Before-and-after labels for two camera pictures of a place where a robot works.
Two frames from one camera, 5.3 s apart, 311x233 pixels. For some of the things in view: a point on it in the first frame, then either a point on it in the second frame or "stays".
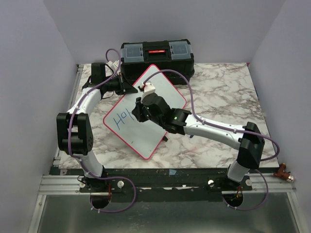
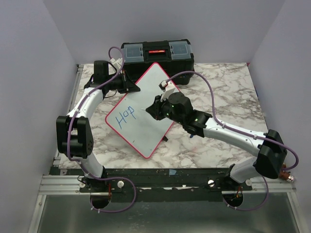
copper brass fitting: x=284 y=174 stays
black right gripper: x=137 y=111 → x=154 y=109
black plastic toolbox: x=136 y=58 stays
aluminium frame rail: x=69 y=104 stays
